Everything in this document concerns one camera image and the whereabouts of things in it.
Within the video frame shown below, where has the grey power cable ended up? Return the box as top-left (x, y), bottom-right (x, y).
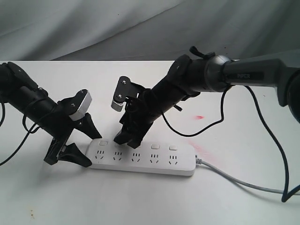
top-left (195, 156), bottom-right (300, 194)

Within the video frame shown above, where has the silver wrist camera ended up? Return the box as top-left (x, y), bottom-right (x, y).
top-left (111, 76), bottom-right (138, 112)
top-left (69, 89), bottom-right (92, 121)

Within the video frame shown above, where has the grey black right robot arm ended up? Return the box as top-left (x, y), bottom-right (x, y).
top-left (112, 47), bottom-right (300, 148)

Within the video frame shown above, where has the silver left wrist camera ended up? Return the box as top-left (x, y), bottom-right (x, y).
top-left (69, 89), bottom-right (92, 121)

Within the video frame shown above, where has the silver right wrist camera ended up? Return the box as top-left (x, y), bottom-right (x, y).
top-left (111, 76), bottom-right (138, 112)

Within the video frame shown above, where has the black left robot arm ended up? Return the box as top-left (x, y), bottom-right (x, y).
top-left (0, 62), bottom-right (101, 167)

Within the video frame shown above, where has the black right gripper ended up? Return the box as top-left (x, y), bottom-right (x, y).
top-left (114, 88), bottom-right (164, 149)

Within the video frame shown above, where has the grey backdrop cloth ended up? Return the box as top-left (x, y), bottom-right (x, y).
top-left (0, 0), bottom-right (300, 61)

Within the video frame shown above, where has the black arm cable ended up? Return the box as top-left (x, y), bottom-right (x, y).
top-left (161, 84), bottom-right (300, 203)
top-left (0, 93), bottom-right (51, 166)

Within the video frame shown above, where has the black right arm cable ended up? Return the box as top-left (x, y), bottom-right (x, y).
top-left (161, 84), bottom-right (300, 203)

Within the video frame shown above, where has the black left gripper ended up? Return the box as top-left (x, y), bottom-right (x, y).
top-left (35, 96), bottom-right (102, 167)

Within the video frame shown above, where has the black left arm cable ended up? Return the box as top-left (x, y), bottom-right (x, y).
top-left (0, 93), bottom-right (51, 166)

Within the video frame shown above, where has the white five-outlet power strip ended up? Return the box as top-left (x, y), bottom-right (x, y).
top-left (86, 139), bottom-right (197, 176)

